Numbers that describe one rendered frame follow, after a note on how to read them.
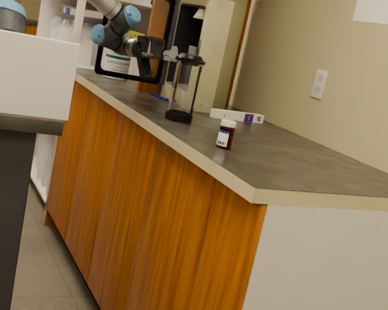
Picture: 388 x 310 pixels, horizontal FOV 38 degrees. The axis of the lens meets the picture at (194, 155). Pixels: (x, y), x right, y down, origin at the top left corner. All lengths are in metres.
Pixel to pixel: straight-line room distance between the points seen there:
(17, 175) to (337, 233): 0.92
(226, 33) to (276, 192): 1.15
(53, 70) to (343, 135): 1.12
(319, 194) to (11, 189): 0.88
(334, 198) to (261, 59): 1.37
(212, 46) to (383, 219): 1.10
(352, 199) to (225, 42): 1.09
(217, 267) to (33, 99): 0.69
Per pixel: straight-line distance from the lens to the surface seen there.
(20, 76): 1.64
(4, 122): 1.63
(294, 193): 1.41
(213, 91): 2.41
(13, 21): 1.80
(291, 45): 2.57
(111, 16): 2.21
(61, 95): 1.66
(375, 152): 2.09
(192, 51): 2.03
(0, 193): 1.75
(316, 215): 1.48
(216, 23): 2.37
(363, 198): 1.56
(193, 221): 1.67
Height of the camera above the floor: 1.26
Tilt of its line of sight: 12 degrees down
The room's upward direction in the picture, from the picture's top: 12 degrees clockwise
